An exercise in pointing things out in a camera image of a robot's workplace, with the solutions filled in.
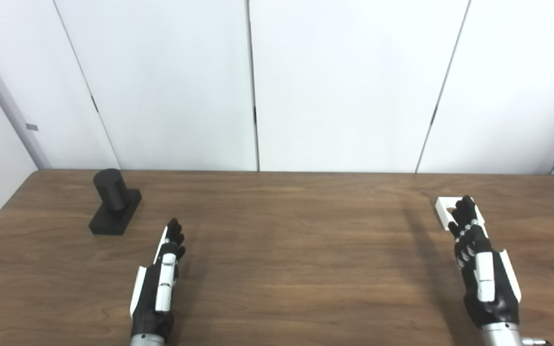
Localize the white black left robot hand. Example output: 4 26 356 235
130 219 186 337

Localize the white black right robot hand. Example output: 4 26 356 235
448 195 523 330

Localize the white square piece with hole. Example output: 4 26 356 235
435 196 485 231

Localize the black peg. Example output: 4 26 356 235
88 168 142 236

